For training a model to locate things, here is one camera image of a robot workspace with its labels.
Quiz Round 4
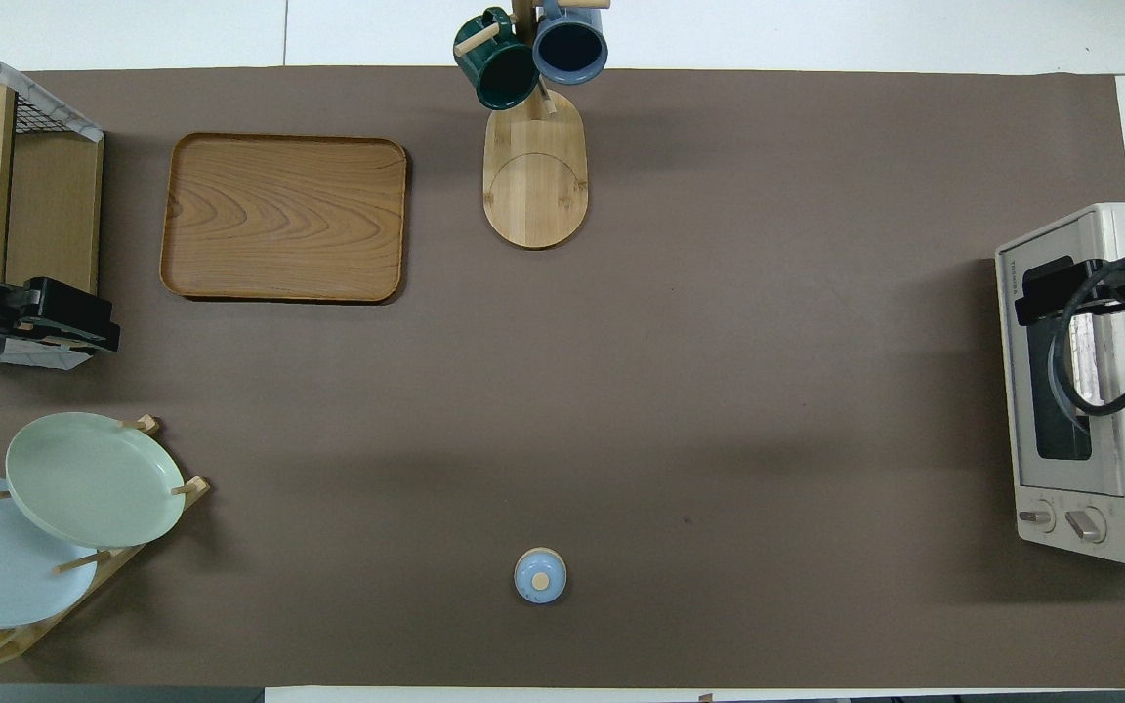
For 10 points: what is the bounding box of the wooden shelf with wire mesh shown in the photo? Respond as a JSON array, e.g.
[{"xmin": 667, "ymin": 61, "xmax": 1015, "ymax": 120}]
[{"xmin": 0, "ymin": 24, "xmax": 104, "ymax": 370}]

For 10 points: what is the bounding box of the pale green plate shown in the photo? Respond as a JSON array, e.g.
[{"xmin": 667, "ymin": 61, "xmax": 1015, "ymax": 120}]
[{"xmin": 5, "ymin": 412, "xmax": 187, "ymax": 549}]

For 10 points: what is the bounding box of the blue grey mug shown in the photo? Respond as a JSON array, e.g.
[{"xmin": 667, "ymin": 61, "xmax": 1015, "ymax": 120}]
[{"xmin": 532, "ymin": 0, "xmax": 609, "ymax": 86}]

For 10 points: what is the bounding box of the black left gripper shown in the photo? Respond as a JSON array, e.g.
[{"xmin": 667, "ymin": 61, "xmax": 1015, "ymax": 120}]
[{"xmin": 0, "ymin": 278, "xmax": 121, "ymax": 354}]

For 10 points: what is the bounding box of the brown table mat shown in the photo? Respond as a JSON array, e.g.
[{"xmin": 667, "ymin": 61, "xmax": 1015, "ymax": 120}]
[{"xmin": 0, "ymin": 66, "xmax": 1125, "ymax": 689}]

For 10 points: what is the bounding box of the wooden mug tree stand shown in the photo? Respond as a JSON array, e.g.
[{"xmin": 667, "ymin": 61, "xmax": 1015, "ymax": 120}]
[{"xmin": 455, "ymin": 0, "xmax": 612, "ymax": 250}]

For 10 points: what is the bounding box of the dark green mug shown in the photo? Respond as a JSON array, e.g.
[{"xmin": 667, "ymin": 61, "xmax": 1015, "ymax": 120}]
[{"xmin": 453, "ymin": 8, "xmax": 541, "ymax": 110}]

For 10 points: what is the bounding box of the wooden plate rack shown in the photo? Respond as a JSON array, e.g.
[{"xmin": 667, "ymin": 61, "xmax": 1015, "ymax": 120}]
[{"xmin": 0, "ymin": 415, "xmax": 212, "ymax": 670}]

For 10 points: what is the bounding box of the rectangular wooden tray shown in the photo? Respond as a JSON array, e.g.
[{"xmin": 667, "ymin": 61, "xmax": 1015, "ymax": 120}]
[{"xmin": 159, "ymin": 132, "xmax": 409, "ymax": 304}]

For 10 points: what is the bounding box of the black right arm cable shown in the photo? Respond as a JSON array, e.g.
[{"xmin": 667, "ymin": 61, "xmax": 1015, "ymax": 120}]
[{"xmin": 1054, "ymin": 249, "xmax": 1125, "ymax": 419}]

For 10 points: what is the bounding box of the small blue jar cork lid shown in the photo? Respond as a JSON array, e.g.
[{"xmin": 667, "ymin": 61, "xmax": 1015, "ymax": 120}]
[{"xmin": 514, "ymin": 548, "xmax": 568, "ymax": 605}]

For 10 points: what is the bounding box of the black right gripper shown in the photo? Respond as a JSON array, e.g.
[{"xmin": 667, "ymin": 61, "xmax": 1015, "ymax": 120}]
[{"xmin": 1015, "ymin": 256, "xmax": 1110, "ymax": 326}]

